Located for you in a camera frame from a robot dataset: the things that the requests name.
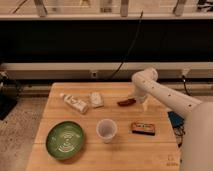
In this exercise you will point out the black equipment at left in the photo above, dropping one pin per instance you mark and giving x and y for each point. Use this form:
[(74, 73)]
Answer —
[(8, 102)]

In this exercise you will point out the green ceramic plate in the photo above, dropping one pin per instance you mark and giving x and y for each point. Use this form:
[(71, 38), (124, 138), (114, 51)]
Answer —
[(65, 140)]

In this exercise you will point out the small white packet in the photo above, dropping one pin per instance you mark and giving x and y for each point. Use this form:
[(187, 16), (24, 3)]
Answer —
[(96, 100)]

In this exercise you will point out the brown and black box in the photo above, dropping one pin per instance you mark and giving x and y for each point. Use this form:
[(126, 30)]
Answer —
[(143, 128)]

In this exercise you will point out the white ceramic cup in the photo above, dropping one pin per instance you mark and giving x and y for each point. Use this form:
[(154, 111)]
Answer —
[(106, 130)]

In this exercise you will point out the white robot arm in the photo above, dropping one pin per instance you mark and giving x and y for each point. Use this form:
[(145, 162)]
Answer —
[(197, 147)]

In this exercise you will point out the white tube with label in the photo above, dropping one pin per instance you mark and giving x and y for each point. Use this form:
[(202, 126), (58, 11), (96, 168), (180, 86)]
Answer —
[(75, 102)]

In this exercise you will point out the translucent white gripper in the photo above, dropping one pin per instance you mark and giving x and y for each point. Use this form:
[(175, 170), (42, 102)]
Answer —
[(145, 105)]

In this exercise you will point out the blue device on floor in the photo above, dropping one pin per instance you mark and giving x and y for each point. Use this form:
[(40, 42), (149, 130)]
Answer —
[(175, 119)]

